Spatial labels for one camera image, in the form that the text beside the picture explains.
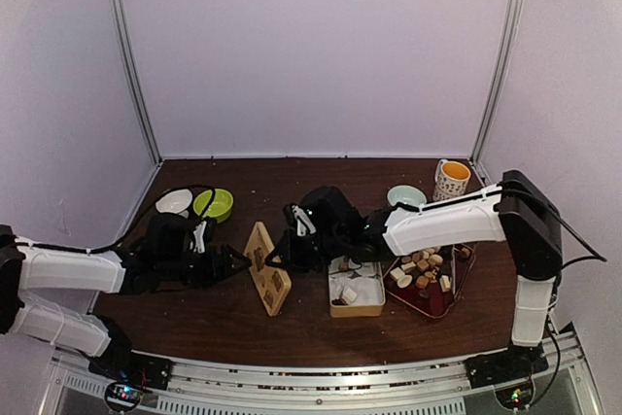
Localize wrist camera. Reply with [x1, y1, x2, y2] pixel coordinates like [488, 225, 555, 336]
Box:
[192, 217, 218, 254]
[284, 204, 317, 237]

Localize tan tin box with paper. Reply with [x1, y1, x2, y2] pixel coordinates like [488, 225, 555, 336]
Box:
[328, 257, 386, 319]

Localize patterned mug yellow inside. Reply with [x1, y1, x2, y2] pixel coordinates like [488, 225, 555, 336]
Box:
[432, 159, 471, 202]

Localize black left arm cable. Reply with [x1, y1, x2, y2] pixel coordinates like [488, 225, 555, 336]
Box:
[18, 184, 218, 256]

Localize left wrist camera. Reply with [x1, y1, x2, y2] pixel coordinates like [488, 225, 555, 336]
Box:
[192, 217, 218, 254]

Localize aluminium frame post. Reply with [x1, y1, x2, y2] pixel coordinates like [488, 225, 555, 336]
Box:
[470, 0, 524, 166]
[110, 0, 162, 165]

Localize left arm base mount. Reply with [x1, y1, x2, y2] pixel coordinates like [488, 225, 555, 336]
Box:
[86, 349, 173, 390]

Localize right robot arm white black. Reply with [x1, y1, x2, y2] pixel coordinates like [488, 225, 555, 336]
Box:
[265, 170, 563, 378]

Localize metal tongs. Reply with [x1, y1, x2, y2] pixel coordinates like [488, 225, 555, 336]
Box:
[450, 245, 458, 301]

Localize small white bowl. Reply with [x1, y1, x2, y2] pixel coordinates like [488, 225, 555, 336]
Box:
[155, 189, 193, 219]

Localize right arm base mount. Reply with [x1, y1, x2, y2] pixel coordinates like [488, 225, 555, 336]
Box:
[465, 347, 549, 389]

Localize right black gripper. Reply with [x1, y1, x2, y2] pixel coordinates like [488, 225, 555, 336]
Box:
[266, 227, 347, 273]

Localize tan bear tin lid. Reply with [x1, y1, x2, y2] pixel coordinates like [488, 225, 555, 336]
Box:
[243, 221, 292, 317]

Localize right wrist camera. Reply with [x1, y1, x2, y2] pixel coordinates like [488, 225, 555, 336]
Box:
[284, 204, 317, 237]

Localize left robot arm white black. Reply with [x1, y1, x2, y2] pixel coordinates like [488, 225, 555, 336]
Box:
[1, 214, 252, 380]

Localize pale green ceramic bowl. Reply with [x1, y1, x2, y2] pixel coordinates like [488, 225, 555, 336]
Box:
[387, 185, 428, 206]

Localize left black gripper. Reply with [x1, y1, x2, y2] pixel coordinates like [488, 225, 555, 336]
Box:
[158, 243, 252, 289]

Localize white chocolate block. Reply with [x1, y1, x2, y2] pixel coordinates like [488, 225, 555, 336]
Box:
[390, 268, 413, 289]

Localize lime green plastic bowl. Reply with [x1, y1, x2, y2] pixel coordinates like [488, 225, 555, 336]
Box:
[192, 189, 234, 224]

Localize left aluminium frame post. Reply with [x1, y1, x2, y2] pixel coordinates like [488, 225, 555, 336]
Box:
[110, 0, 162, 165]

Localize round brown chocolate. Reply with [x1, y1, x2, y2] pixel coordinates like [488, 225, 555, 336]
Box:
[415, 275, 430, 290]

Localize red rectangular tray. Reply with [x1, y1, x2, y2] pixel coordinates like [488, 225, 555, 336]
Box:
[383, 244, 475, 319]

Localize front aluminium rail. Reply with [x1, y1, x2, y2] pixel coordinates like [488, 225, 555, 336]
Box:
[48, 331, 599, 415]

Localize right aluminium frame post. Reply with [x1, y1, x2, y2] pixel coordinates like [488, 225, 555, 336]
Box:
[470, 0, 524, 166]

